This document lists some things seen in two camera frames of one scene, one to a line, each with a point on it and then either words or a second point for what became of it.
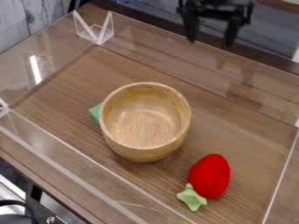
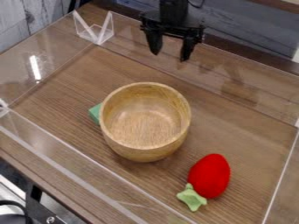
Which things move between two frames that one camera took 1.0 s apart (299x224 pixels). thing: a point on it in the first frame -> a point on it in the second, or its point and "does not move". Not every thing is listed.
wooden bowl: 145,117 does not move
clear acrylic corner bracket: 95,33 does not move
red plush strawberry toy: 209,178 does not move
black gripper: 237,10 -> 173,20
